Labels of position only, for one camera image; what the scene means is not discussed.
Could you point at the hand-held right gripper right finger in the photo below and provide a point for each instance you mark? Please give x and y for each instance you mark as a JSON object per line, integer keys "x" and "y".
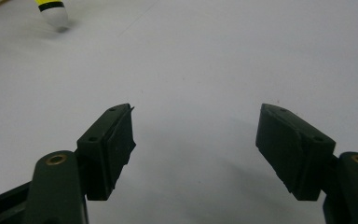
{"x": 298, "y": 155}

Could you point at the yellow shuttlecock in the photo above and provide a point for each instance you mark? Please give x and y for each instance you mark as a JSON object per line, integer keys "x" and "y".
{"x": 56, "y": 15}

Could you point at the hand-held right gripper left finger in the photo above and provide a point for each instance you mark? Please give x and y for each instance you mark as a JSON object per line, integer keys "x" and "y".
{"x": 105, "y": 155}

